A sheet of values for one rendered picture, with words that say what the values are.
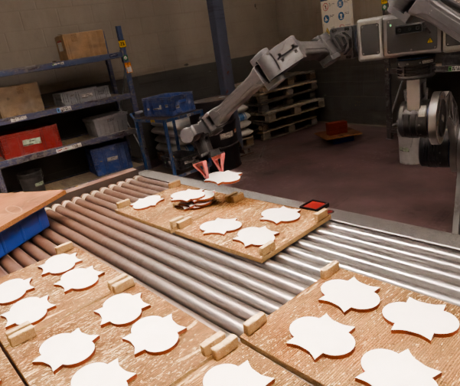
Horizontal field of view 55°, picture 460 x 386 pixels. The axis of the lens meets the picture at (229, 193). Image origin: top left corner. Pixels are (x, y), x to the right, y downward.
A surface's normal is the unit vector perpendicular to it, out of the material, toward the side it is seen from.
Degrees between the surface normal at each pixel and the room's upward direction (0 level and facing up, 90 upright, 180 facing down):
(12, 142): 90
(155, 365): 0
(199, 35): 90
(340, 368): 0
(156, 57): 90
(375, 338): 0
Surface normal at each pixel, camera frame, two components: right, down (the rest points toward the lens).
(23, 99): 0.73, 0.11
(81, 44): 0.55, 0.15
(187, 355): -0.15, -0.93
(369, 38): -0.56, 0.35
